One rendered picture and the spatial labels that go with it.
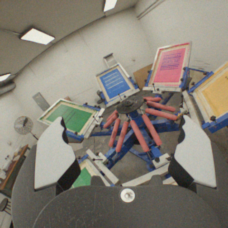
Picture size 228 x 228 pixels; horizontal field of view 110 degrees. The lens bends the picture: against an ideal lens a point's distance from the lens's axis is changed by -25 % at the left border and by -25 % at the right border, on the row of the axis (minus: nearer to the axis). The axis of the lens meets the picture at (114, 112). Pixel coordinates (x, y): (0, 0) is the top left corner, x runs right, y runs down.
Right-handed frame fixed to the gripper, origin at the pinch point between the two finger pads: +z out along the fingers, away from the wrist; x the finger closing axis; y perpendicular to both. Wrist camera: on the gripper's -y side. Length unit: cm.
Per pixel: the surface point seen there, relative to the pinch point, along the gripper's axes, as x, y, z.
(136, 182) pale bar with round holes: 12, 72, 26
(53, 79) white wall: -251, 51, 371
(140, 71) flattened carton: 90, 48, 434
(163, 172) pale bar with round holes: 30, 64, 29
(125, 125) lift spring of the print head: 5, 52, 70
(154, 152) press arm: 28, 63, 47
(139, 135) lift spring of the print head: 17, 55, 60
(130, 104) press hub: 11, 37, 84
